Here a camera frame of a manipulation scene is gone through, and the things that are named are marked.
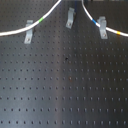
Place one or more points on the middle grey cable clip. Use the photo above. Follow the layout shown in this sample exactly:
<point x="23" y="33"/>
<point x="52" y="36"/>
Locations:
<point x="71" y="16"/>

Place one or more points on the grey cable clip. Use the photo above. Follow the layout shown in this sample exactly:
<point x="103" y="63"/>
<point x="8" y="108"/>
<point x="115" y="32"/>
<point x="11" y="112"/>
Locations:
<point x="102" y="29"/>
<point x="29" y="33"/>
<point x="71" y="16"/>

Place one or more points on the left grey cable clip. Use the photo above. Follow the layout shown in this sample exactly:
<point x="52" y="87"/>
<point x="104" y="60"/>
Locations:
<point x="29" y="33"/>

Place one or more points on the right grey cable clip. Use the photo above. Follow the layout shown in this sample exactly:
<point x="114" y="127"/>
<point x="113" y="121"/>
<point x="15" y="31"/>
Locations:
<point x="102" y="29"/>

